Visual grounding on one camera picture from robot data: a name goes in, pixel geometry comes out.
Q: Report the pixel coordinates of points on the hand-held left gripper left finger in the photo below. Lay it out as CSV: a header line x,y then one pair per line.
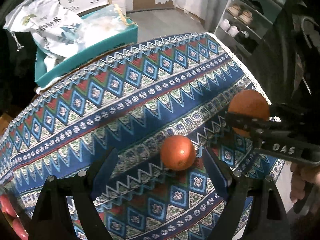
x,y
107,168

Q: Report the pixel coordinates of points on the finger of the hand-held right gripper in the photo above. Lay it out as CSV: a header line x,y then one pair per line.
x,y
247,123
285,112

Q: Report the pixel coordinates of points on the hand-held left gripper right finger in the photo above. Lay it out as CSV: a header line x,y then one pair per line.
x,y
212,165

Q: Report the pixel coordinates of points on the orange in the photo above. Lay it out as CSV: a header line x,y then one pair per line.
x,y
247,105
178,153

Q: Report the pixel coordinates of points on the person's right hand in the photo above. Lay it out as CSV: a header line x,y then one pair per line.
x,y
300,180

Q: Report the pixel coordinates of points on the blue patterned tablecloth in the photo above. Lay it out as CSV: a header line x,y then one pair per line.
x,y
125,105

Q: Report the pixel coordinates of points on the person's black jacket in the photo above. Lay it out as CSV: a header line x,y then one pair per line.
x,y
292,42

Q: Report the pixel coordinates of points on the grey metal shoe rack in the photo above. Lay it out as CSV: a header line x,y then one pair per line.
x,y
252,27

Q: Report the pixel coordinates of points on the white shoe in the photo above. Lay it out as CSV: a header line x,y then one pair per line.
x,y
233,30
224,24

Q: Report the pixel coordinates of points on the beige shoe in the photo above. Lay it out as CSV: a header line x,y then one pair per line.
x,y
235,8
246,15

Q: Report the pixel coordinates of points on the teal cardboard box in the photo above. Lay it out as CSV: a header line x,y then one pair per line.
x,y
87,57

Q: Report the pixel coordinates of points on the clear plastic bag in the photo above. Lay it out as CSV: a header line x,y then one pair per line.
x,y
105,25

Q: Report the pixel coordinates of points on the white printed rice bag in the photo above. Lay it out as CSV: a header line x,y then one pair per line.
x,y
47,22

